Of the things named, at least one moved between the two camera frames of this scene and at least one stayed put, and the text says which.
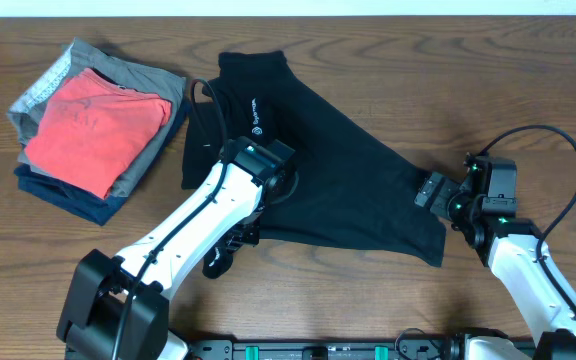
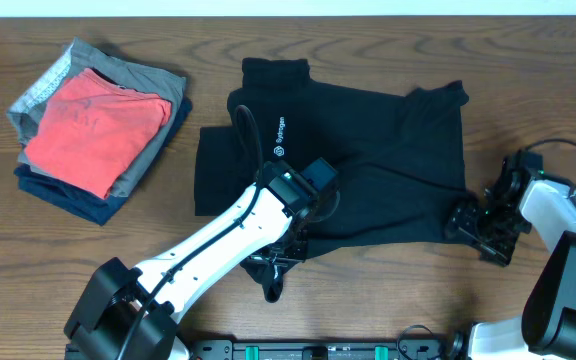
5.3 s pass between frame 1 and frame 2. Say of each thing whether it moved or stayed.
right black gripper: moved
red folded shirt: stayed
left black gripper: moved
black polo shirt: moved
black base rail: stayed
